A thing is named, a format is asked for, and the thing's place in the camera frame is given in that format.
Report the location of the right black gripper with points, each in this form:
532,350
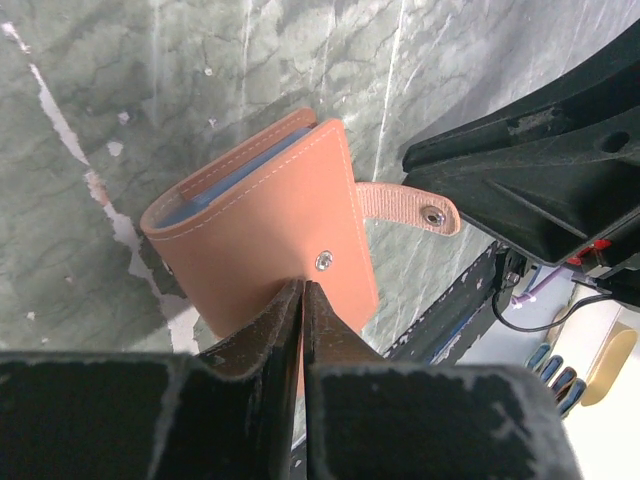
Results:
555,175

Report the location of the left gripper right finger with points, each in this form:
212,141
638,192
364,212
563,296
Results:
368,417

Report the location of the pink leather card holder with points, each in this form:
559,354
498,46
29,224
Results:
282,205

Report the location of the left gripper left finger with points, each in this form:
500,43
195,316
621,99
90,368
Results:
224,414

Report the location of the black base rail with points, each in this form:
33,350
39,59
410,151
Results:
444,332

